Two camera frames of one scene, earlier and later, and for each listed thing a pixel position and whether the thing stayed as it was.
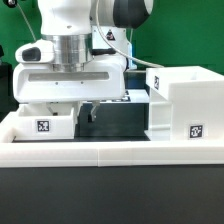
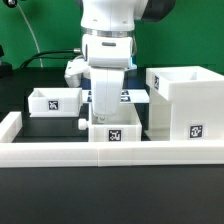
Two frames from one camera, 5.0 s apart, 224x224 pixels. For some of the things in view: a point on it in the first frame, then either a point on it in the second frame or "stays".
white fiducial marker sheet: (130, 96) stays
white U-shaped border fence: (103, 153) stays
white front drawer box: (36, 121) to (125, 126)
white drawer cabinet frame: (186, 103) stays
